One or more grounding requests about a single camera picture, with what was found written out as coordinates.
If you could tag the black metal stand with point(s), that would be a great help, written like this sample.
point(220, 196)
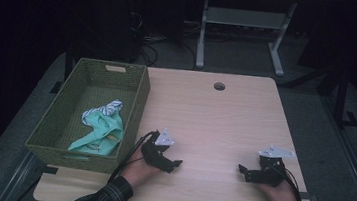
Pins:
point(341, 97)

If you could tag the person's left hand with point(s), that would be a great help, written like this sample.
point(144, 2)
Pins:
point(137, 173)

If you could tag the mint green striped garment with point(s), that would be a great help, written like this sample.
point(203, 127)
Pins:
point(102, 132)

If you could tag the white desk with metal frame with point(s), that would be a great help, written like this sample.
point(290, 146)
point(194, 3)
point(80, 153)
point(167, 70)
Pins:
point(245, 17)

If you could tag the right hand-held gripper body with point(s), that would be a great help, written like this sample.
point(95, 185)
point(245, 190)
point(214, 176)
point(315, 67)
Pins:
point(271, 170)

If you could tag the green woven basket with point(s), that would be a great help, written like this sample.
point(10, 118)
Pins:
point(99, 99)

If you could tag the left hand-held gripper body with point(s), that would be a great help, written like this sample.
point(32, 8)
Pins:
point(156, 151)

